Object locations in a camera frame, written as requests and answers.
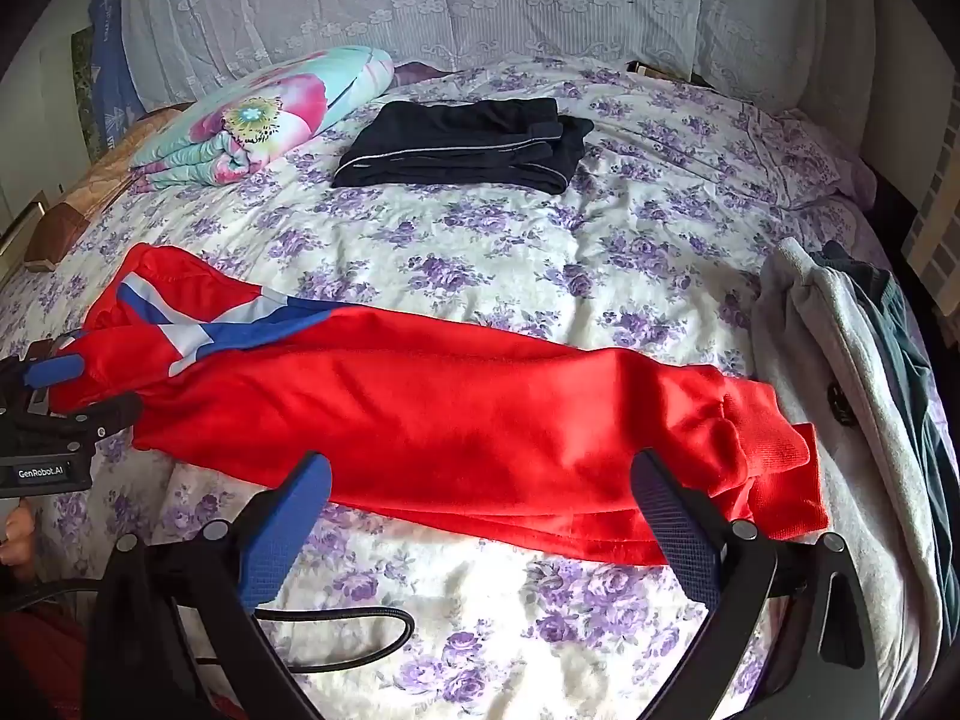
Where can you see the grey garment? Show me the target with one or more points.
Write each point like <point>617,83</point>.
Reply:
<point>847,360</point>

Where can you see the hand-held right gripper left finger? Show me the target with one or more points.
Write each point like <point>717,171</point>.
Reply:
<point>289,532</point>

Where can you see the orange-brown cloth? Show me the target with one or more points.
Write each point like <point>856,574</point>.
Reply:
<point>112,157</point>

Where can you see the red striped sweater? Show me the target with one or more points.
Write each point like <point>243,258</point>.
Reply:
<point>450,420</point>

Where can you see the white lace cover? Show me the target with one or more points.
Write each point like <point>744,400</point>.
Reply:
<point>450,0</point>

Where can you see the folded black pants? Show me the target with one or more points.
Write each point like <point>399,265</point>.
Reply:
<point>450,150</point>

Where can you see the person's red clothing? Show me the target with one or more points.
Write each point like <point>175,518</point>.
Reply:
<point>37,660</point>

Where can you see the purple floral pillow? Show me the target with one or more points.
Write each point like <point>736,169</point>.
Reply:
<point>795,157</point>

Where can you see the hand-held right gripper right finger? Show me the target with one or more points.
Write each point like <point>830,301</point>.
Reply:
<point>675,540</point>

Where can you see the person's left hand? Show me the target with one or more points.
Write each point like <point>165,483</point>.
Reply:
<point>15,536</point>

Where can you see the dark green garment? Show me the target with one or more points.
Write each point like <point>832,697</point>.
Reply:
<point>907,360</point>

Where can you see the folded floral quilt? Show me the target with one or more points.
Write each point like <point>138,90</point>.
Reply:
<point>247,120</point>

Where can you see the brown wooden box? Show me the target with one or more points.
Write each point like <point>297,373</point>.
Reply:
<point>56,236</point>

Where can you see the blue cloth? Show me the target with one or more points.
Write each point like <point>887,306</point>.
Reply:
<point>112,52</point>

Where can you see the purple floral bedsheet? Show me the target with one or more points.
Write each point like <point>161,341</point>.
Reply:
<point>525,255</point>

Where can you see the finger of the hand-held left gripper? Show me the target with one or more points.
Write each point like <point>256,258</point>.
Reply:
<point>54,371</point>
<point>112,412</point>

